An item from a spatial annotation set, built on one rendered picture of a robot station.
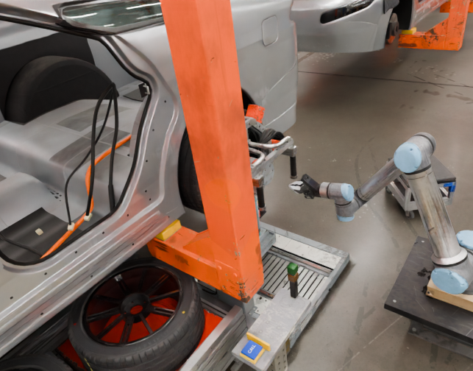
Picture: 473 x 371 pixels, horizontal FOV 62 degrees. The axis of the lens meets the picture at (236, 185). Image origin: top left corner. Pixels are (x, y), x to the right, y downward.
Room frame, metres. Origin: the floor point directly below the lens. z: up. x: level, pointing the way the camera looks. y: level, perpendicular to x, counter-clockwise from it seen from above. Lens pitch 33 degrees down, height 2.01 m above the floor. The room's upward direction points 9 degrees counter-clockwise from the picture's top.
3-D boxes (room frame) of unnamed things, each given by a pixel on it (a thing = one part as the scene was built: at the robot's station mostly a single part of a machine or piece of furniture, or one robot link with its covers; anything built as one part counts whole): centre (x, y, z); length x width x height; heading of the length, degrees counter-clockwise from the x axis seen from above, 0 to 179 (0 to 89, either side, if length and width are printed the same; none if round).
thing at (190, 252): (1.60, 0.29, 0.69); 0.52 x 0.17 x 0.35; 49
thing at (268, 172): (1.92, -0.11, 0.85); 0.21 x 0.14 x 0.14; 49
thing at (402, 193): (2.46, -1.40, 0.17); 0.43 x 0.36 x 0.34; 179
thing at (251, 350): (1.05, 0.04, 0.47); 0.07 x 0.07 x 0.02; 49
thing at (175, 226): (1.71, 0.42, 0.71); 0.14 x 0.14 x 0.05; 49
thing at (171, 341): (1.40, 0.60, 0.39); 0.66 x 0.66 x 0.24
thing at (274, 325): (1.18, -0.07, 0.44); 0.43 x 0.17 x 0.03; 139
